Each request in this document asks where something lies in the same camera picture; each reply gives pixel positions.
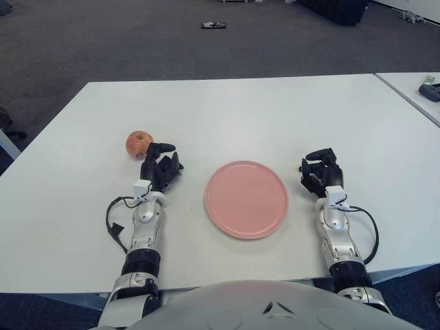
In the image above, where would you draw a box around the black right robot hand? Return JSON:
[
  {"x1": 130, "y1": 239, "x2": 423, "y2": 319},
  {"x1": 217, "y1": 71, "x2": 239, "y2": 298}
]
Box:
[{"x1": 297, "y1": 147, "x2": 345, "y2": 199}]

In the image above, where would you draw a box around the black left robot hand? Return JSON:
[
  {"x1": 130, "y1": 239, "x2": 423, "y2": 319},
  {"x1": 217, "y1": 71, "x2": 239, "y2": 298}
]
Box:
[{"x1": 140, "y1": 141, "x2": 186, "y2": 192}]

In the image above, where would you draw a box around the red yellow apple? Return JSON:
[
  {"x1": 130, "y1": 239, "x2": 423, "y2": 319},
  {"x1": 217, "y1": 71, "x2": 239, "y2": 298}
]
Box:
[{"x1": 125, "y1": 130, "x2": 154, "y2": 161}]

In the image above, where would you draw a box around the pink round plate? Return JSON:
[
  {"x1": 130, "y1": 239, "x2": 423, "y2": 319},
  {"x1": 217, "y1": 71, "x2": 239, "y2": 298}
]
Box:
[{"x1": 204, "y1": 160, "x2": 289, "y2": 241}]

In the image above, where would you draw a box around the dark grey handheld controller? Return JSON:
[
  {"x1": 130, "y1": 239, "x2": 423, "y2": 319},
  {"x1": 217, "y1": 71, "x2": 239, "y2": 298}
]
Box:
[{"x1": 418, "y1": 82, "x2": 440, "y2": 102}]

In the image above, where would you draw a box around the grey robot torso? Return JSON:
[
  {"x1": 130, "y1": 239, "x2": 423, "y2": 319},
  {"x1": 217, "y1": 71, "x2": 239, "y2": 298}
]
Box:
[{"x1": 132, "y1": 278, "x2": 415, "y2": 330}]

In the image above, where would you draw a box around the white table leg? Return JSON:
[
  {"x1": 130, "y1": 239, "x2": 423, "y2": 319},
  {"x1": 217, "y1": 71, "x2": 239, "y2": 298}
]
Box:
[{"x1": 0, "y1": 127, "x2": 20, "y2": 161}]

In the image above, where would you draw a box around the large black case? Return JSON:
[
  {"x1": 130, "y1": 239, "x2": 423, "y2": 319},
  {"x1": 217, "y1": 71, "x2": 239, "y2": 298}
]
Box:
[{"x1": 296, "y1": 0, "x2": 371, "y2": 27}]

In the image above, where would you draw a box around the small grey robot dog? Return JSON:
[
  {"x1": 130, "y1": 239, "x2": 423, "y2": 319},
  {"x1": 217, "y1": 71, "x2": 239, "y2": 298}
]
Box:
[{"x1": 398, "y1": 10, "x2": 427, "y2": 25}]

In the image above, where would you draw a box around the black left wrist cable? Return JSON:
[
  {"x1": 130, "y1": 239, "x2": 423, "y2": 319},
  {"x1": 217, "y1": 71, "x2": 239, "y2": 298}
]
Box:
[{"x1": 105, "y1": 195, "x2": 140, "y2": 255}]

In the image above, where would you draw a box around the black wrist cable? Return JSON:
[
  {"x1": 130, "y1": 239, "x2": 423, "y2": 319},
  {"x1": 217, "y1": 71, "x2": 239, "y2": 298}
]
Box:
[
  {"x1": 105, "y1": 195, "x2": 140, "y2": 255},
  {"x1": 338, "y1": 202, "x2": 380, "y2": 265}
]

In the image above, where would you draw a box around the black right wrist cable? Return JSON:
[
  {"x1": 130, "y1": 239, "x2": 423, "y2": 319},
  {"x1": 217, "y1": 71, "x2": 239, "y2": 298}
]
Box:
[{"x1": 338, "y1": 202, "x2": 380, "y2": 265}]

